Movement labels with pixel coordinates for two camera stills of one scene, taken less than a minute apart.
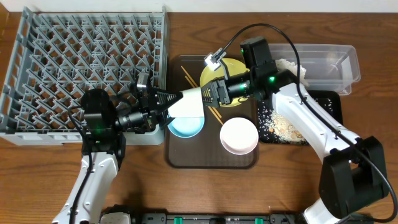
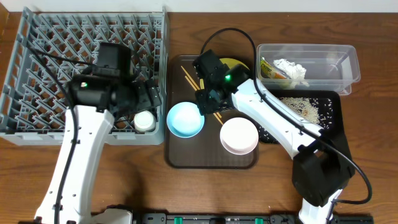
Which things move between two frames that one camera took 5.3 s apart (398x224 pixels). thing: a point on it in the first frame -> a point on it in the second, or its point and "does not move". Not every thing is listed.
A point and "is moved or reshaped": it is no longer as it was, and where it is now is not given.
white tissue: [282, 63] does not move
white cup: [186, 109] is moved or reshaped
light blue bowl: [186, 127] does not move
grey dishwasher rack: [58, 53] does not move
